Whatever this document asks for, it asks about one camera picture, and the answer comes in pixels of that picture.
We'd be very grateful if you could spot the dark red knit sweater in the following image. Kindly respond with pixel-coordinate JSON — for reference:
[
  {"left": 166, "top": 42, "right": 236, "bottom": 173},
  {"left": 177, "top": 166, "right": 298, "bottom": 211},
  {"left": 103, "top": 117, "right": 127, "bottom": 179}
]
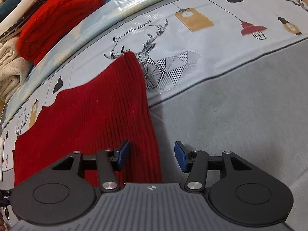
[{"left": 13, "top": 52, "right": 162, "bottom": 185}]

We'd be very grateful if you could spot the stack of white clothes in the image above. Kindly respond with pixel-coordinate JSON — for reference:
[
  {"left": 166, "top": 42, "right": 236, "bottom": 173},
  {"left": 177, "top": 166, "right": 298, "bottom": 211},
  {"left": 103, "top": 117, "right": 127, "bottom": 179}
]
[{"left": 1, "top": 0, "right": 47, "bottom": 43}]

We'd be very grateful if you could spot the white folded garment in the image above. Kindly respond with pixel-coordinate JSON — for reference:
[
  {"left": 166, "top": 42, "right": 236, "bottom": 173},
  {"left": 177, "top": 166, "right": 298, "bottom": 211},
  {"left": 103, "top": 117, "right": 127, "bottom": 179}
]
[{"left": 0, "top": 137, "right": 4, "bottom": 182}]

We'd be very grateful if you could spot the grey printed bed sheet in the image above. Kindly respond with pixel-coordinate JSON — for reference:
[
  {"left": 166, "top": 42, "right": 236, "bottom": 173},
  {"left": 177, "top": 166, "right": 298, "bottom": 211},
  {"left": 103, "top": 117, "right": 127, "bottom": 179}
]
[{"left": 1, "top": 0, "right": 307, "bottom": 230}]

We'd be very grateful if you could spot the folded cream quilt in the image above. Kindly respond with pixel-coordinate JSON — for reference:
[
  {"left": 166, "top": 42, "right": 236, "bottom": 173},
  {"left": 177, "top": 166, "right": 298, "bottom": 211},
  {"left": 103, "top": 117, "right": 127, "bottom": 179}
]
[{"left": 0, "top": 37, "right": 33, "bottom": 103}]

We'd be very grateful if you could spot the folded red blanket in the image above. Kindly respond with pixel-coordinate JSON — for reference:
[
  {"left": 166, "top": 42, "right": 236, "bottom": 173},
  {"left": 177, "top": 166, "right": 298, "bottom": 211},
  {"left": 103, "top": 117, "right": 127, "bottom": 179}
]
[{"left": 16, "top": 0, "right": 104, "bottom": 65}]

